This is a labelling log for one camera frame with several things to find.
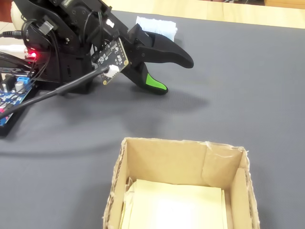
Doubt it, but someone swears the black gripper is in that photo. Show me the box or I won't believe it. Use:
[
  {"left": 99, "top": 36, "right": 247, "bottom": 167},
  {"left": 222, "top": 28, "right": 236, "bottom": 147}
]
[{"left": 122, "top": 23, "right": 194, "bottom": 96}]

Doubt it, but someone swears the light blue cloth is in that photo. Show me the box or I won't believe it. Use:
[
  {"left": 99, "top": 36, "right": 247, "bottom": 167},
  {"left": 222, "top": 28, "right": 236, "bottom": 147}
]
[{"left": 135, "top": 16, "right": 178, "bottom": 42}]

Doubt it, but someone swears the brown cardboard box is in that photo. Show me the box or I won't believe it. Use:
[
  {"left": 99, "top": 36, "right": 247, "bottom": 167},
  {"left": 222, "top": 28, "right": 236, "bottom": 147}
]
[{"left": 102, "top": 137, "right": 260, "bottom": 229}]

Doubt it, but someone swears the grey table mat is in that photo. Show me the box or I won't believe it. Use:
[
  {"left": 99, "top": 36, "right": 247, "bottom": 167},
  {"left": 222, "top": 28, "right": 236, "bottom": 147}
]
[{"left": 0, "top": 9, "right": 305, "bottom": 229}]

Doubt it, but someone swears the small board with power jack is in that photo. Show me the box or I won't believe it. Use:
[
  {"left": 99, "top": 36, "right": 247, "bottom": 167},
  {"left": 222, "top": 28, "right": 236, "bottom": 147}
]
[{"left": 22, "top": 49, "right": 40, "bottom": 65}]

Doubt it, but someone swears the pale yellow paper sheet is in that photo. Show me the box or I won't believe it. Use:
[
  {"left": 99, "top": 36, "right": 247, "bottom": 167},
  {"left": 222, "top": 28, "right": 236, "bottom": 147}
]
[{"left": 120, "top": 178, "right": 229, "bottom": 229}]

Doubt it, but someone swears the blue circuit board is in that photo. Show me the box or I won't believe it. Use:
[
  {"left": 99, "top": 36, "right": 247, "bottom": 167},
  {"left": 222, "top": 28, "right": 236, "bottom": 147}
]
[{"left": 0, "top": 73, "right": 33, "bottom": 127}]

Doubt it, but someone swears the cream round object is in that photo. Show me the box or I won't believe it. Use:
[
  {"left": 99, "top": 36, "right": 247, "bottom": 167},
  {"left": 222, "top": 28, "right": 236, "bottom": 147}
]
[{"left": 10, "top": 0, "right": 27, "bottom": 30}]

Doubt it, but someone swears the blue circuit board base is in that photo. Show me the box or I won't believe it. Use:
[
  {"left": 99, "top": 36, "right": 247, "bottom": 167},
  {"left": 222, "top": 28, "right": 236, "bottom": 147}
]
[{"left": 0, "top": 80, "right": 40, "bottom": 137}]

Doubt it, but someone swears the black camera circuit board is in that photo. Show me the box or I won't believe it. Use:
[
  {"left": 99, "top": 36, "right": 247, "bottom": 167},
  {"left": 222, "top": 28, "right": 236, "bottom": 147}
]
[{"left": 91, "top": 37, "right": 130, "bottom": 86}]

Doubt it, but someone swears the thin black servo cable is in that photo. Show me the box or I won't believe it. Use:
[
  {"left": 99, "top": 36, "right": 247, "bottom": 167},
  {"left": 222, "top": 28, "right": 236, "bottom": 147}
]
[{"left": 21, "top": 19, "right": 60, "bottom": 83}]

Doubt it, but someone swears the black power plug cable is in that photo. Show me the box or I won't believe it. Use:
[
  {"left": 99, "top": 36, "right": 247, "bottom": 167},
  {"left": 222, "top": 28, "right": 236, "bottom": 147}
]
[{"left": 0, "top": 30, "right": 26, "bottom": 41}]

